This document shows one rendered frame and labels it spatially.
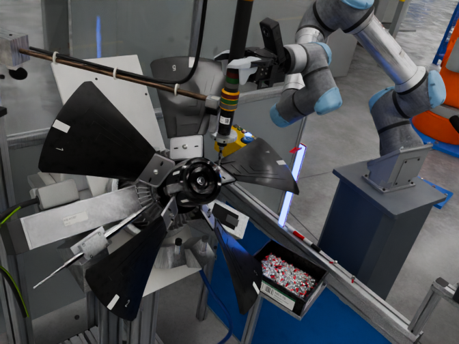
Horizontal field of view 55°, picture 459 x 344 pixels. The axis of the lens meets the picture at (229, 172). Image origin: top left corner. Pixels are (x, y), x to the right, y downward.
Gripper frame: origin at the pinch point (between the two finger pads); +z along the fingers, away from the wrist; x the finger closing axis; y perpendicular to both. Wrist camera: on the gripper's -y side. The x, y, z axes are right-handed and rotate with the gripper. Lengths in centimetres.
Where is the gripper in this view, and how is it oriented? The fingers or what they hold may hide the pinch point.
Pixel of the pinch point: (225, 59)
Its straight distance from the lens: 101.7
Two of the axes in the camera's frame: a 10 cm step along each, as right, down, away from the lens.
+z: -7.6, 2.4, -6.0
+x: -6.3, -5.0, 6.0
